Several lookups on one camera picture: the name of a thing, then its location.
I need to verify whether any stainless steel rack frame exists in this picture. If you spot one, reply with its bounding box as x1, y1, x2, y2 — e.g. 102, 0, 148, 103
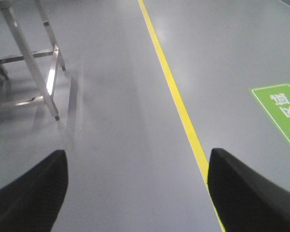
0, 0, 66, 121

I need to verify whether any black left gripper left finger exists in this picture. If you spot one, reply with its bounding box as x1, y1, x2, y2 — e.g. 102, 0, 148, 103
0, 150, 68, 232

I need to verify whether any yellow floor tape line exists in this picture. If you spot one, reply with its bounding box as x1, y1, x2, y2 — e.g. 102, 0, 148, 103
137, 0, 227, 232

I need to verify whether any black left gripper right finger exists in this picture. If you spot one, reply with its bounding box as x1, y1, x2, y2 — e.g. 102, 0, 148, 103
207, 148, 290, 232

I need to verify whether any green floor sign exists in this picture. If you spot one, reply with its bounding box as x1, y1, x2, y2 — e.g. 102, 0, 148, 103
249, 83, 290, 145

